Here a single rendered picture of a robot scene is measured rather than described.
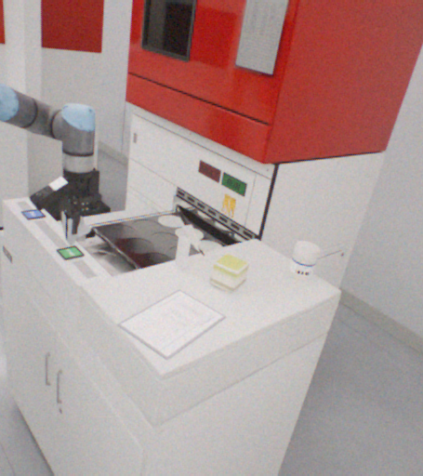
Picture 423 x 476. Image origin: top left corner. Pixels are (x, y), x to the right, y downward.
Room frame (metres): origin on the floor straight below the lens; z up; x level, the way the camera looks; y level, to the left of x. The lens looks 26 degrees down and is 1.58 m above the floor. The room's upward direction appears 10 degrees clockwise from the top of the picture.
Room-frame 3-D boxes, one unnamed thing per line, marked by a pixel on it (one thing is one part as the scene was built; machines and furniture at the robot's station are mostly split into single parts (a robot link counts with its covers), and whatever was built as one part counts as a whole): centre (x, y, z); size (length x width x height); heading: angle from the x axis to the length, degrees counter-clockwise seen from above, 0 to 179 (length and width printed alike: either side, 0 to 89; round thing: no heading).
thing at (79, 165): (1.02, 0.36, 1.22); 0.08 x 0.08 x 0.05
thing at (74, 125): (1.02, 0.36, 1.30); 0.09 x 0.08 x 0.11; 70
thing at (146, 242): (1.31, 0.16, 0.90); 0.34 x 0.34 x 0.01; 45
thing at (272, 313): (0.97, -0.05, 0.89); 0.62 x 0.35 x 0.14; 135
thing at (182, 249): (1.06, 0.06, 1.03); 0.06 x 0.04 x 0.13; 135
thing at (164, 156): (1.61, 0.13, 1.02); 0.82 x 0.03 x 0.40; 45
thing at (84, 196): (1.03, 0.35, 1.14); 0.09 x 0.08 x 0.12; 135
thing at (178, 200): (1.47, 0.02, 0.89); 0.44 x 0.02 x 0.10; 45
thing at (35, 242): (1.10, 0.46, 0.89); 0.55 x 0.09 x 0.14; 45
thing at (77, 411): (1.18, 0.17, 0.41); 0.97 x 0.64 x 0.82; 45
